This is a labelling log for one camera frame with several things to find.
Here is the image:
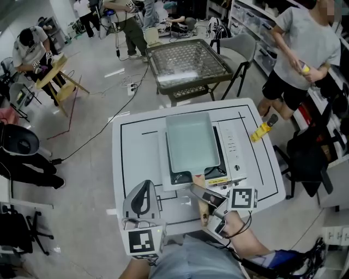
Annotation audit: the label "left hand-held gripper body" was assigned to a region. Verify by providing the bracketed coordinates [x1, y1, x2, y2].
[119, 217, 168, 260]

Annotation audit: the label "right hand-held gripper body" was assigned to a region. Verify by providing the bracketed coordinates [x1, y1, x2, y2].
[206, 186, 258, 240]

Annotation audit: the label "rectangular pan with wooden handle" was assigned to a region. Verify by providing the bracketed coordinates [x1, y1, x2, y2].
[165, 111, 221, 227]

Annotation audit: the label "white portable gas stove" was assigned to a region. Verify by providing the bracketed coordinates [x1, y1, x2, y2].
[158, 121, 249, 193]

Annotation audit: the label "person's right forearm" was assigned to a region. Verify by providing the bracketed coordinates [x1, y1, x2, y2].
[223, 210, 275, 259]

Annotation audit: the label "person's left forearm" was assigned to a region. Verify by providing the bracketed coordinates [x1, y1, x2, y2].
[118, 257, 154, 279]

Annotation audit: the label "white table with black tape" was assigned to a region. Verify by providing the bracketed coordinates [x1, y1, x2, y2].
[111, 97, 287, 238]

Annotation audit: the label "person's legs in jeans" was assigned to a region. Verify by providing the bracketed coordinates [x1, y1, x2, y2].
[151, 234, 245, 279]

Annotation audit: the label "black office chair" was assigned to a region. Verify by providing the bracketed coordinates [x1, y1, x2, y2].
[272, 119, 335, 208]
[0, 204, 55, 257]

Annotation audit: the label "white desk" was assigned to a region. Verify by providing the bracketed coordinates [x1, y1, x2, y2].
[0, 174, 55, 210]

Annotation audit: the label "glass top wicker table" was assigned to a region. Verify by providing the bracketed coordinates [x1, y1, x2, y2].
[145, 38, 234, 107]

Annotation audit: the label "grey folding chair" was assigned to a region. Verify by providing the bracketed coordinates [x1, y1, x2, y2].
[209, 34, 257, 100]

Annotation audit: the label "wooden stool table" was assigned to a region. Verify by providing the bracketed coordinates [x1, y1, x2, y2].
[34, 53, 91, 118]

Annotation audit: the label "grey plastic chair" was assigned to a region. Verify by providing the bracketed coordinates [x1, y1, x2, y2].
[8, 81, 42, 123]

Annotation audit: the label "beige chair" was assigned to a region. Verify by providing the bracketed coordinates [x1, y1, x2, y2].
[144, 27, 162, 46]

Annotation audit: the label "black and white backpack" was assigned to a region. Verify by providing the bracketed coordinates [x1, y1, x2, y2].
[207, 16, 232, 39]

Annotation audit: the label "arm-strapped black device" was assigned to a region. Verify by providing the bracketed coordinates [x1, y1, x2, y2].
[241, 248, 327, 278]

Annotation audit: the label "black floor cable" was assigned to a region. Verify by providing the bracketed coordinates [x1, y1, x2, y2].
[50, 62, 150, 166]

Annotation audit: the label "red floor cable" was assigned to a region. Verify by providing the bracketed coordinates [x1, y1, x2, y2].
[46, 75, 82, 141]

